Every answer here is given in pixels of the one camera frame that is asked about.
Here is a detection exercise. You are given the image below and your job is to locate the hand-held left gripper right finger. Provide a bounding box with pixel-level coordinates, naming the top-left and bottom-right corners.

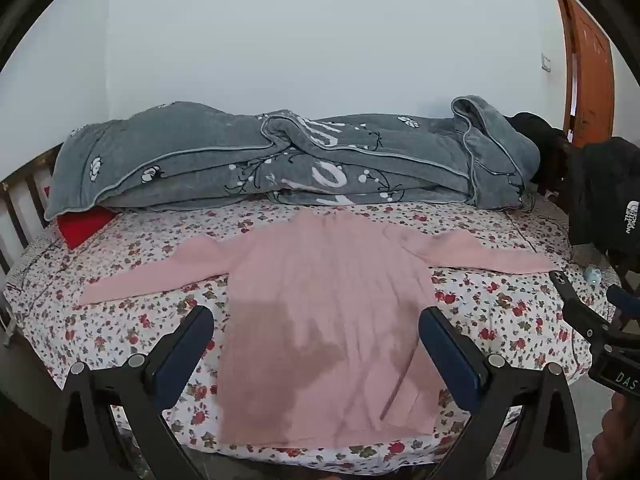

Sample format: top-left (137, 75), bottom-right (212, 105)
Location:
top-left (419, 307), bottom-right (586, 480)

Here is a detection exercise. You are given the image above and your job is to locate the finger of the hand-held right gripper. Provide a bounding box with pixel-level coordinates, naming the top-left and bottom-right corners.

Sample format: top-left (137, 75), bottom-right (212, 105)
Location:
top-left (606, 284), bottom-right (640, 317)
top-left (549, 270), bottom-right (618, 343)

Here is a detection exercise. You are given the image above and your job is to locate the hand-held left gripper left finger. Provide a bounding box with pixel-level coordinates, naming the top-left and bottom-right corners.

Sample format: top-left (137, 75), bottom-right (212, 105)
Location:
top-left (50, 305), bottom-right (216, 480)

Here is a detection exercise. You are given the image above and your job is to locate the pink knit sweater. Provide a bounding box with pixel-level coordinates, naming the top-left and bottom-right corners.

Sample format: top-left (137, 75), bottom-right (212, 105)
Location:
top-left (79, 209), bottom-right (558, 448)

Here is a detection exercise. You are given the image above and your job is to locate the person's right hand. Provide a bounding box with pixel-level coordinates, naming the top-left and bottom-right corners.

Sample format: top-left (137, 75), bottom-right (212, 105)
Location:
top-left (586, 394), bottom-right (640, 480)

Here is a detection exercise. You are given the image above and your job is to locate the floral bed sheet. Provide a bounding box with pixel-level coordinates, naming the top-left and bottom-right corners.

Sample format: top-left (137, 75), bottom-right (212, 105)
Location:
top-left (0, 195), bottom-right (626, 463)

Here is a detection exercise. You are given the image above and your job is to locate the black jacket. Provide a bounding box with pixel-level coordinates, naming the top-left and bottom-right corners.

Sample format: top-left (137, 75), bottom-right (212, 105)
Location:
top-left (565, 136), bottom-right (640, 261)

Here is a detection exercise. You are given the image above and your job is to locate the red pillow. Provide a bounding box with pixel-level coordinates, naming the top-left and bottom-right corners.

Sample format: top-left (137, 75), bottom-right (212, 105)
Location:
top-left (56, 206), bottom-right (118, 251)

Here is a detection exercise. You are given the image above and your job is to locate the dark cloth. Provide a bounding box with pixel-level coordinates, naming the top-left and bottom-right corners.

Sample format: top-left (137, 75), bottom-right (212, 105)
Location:
top-left (505, 112), bottom-right (566, 183)

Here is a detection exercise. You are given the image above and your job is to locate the grey floral quilt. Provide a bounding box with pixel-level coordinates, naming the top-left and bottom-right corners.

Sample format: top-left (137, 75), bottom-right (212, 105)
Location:
top-left (44, 95), bottom-right (541, 221)

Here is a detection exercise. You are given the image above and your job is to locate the wooden bed headboard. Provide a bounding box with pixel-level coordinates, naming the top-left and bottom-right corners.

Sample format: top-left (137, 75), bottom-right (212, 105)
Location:
top-left (0, 142), bottom-right (66, 321)

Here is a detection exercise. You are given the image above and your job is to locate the wooden door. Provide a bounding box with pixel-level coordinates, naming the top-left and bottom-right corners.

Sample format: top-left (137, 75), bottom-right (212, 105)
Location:
top-left (552, 0), bottom-right (617, 148)

